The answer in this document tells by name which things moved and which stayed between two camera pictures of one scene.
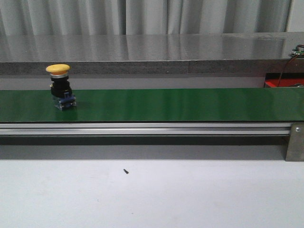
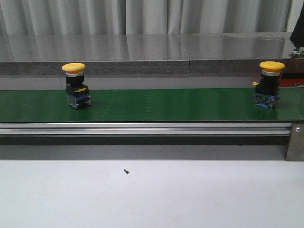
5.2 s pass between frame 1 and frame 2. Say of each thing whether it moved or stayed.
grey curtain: stayed
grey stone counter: stayed
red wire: stayed
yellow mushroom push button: moved
